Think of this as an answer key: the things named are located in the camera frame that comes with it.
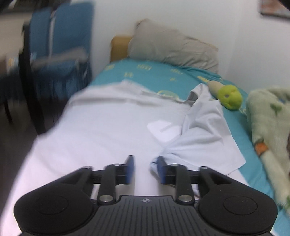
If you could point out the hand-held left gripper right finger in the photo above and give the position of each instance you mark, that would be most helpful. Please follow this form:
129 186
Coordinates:
161 169

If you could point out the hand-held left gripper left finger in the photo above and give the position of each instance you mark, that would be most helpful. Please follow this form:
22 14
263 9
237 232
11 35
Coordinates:
130 169

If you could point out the white shirt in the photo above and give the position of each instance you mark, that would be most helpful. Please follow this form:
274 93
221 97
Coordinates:
102 127

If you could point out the green plush toy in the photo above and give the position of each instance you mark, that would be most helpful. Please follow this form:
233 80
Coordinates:
228 96

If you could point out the printed fleece blanket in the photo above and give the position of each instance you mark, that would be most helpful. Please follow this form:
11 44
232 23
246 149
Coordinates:
267 127

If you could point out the yellow headboard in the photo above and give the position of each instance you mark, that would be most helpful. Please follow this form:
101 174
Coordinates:
119 48

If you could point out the grey pillow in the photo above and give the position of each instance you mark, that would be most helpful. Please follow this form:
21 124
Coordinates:
172 47

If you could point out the grey folded cloth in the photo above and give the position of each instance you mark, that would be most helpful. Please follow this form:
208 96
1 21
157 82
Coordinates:
59 56

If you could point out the white desk with drawer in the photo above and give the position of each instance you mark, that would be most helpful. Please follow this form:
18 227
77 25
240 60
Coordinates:
29 79

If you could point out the tall blue covered chair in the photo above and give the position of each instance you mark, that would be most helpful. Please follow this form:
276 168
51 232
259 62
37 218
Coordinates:
70 29

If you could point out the low blue covered chair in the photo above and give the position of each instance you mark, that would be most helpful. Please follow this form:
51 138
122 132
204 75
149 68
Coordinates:
39 31

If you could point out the leaf wall painting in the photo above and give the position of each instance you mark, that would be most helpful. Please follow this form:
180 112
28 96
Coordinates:
275 9

